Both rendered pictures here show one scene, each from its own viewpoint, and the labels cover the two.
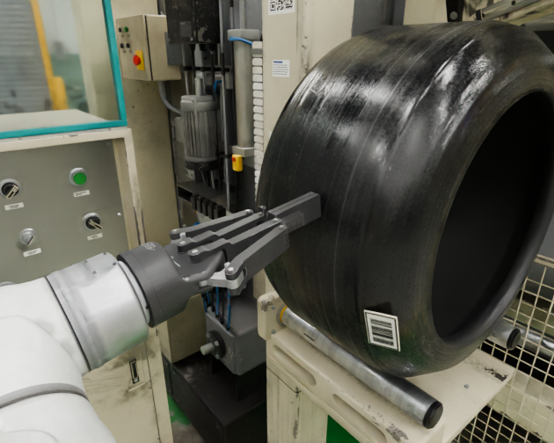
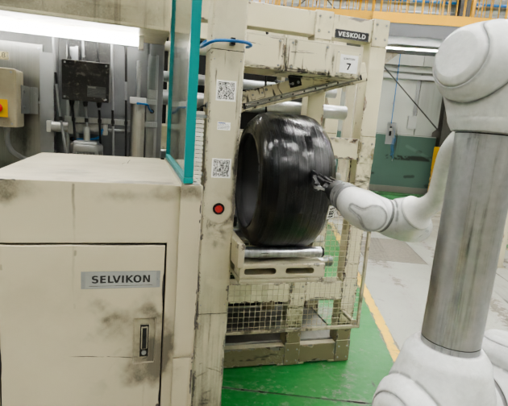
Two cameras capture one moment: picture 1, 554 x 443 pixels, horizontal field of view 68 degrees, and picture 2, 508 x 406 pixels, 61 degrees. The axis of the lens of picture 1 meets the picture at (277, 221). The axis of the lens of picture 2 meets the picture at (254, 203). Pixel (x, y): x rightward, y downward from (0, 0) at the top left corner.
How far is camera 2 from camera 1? 1.46 m
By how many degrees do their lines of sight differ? 65
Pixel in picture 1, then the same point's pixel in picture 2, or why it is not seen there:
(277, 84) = (220, 134)
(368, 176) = (326, 162)
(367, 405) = (301, 263)
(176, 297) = not seen: hidden behind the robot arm
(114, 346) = not seen: hidden behind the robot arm
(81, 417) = not seen: hidden behind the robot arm
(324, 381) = (281, 266)
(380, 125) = (322, 147)
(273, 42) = (218, 113)
